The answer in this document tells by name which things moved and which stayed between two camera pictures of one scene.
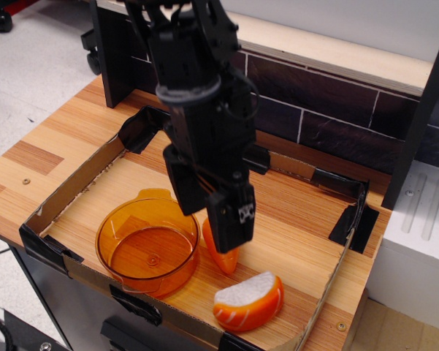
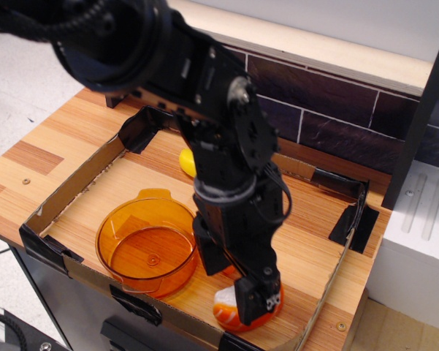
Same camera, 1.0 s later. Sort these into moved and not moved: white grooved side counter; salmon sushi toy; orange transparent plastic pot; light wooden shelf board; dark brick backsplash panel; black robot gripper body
Moved: black robot gripper body
Not moved: dark brick backsplash panel; white grooved side counter; light wooden shelf board; orange transparent plastic pot; salmon sushi toy
